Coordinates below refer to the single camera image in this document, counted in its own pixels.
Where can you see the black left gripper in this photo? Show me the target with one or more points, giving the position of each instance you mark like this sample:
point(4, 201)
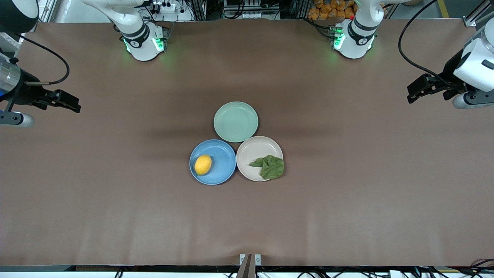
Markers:
point(449, 74)

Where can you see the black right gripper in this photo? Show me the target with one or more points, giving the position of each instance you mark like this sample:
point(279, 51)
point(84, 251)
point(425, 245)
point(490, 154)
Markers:
point(24, 94)

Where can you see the yellow lemon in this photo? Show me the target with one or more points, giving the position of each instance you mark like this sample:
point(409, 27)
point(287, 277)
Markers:
point(203, 165)

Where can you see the green lettuce leaf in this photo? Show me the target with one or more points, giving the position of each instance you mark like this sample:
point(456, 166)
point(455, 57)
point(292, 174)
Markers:
point(270, 166)

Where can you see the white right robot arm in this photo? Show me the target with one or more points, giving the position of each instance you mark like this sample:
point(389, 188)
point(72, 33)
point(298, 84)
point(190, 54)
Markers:
point(139, 36)

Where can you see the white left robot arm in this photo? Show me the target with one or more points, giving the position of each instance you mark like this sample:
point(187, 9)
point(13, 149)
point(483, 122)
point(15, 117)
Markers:
point(357, 36)

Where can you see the pile of orange packets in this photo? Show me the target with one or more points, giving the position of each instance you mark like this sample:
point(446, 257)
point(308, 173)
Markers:
point(332, 9)

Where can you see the white power strip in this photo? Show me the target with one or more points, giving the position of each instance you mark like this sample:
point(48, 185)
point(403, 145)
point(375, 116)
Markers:
point(166, 5)

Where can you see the blue round plate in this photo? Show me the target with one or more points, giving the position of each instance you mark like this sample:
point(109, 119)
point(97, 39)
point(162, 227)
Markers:
point(222, 164)

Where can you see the green round plate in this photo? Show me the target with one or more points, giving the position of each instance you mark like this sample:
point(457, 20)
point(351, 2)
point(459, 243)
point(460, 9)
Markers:
point(236, 121)

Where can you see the beige round plate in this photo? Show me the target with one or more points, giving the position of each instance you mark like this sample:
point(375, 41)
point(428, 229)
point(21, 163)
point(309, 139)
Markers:
point(252, 154)

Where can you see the grey equipment rack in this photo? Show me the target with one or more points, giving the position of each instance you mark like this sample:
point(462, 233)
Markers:
point(251, 8)

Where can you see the aluminium frame profile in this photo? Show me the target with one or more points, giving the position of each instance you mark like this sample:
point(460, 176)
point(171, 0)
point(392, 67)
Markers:
point(476, 15)

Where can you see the metal table edge bracket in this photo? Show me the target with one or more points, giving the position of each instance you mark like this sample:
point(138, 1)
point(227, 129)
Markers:
point(250, 260)

